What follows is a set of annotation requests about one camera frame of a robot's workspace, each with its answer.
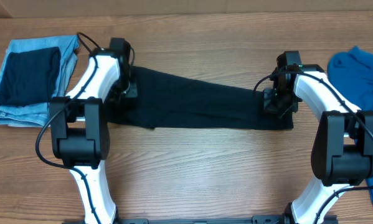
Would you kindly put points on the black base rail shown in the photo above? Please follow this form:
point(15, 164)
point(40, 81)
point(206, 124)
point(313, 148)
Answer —
point(201, 221)

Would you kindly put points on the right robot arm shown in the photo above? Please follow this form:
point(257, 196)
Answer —
point(342, 153)

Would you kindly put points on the folded dark navy shirt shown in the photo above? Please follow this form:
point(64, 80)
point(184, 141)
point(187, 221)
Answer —
point(30, 77)

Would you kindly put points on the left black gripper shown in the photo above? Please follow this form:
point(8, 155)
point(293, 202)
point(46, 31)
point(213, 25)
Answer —
point(130, 91)

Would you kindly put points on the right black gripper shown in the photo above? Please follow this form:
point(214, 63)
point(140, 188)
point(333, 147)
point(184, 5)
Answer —
point(270, 101)

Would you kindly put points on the black t-shirt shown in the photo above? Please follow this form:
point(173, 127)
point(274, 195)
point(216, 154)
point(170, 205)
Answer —
point(169, 101)

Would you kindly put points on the blue t-shirt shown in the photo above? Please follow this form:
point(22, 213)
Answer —
point(351, 73)

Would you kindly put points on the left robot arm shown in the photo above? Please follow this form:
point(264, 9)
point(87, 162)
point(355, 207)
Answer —
point(79, 125)

